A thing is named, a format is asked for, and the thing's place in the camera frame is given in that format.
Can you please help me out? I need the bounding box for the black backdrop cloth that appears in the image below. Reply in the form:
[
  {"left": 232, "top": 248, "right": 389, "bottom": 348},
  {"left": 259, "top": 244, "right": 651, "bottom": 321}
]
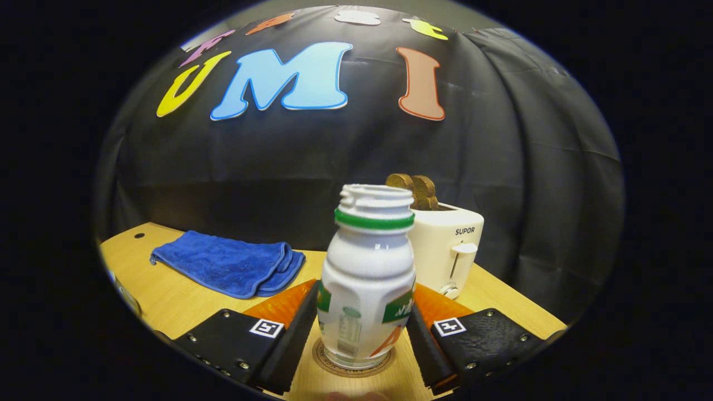
[{"left": 95, "top": 6, "right": 624, "bottom": 324}]

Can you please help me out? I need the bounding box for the white plastic water bottle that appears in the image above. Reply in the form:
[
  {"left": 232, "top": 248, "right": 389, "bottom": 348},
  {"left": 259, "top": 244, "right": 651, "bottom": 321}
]
[{"left": 316, "top": 184, "right": 417, "bottom": 369}]

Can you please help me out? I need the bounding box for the cream toaster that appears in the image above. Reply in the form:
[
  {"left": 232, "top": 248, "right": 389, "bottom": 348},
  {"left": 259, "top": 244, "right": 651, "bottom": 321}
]
[{"left": 409, "top": 202, "right": 485, "bottom": 300}]

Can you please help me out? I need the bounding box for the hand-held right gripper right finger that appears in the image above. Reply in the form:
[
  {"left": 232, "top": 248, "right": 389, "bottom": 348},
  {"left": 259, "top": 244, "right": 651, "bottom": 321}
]
[{"left": 406, "top": 283, "right": 544, "bottom": 393}]

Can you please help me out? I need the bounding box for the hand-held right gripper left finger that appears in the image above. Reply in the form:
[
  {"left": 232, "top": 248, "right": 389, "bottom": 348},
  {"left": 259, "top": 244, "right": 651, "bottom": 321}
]
[{"left": 174, "top": 278, "right": 321, "bottom": 395}]

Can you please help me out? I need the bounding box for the round brown coaster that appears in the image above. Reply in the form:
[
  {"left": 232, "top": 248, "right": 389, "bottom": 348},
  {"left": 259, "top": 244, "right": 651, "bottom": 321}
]
[{"left": 312, "top": 337, "right": 396, "bottom": 378}]

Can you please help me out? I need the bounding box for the white ceramic teacup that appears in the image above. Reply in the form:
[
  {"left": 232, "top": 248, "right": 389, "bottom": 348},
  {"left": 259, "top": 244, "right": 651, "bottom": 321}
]
[{"left": 109, "top": 271, "right": 143, "bottom": 318}]

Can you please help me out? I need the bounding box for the blue towel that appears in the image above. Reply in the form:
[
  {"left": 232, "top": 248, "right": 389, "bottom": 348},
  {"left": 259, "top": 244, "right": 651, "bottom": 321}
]
[{"left": 149, "top": 230, "right": 306, "bottom": 300}]

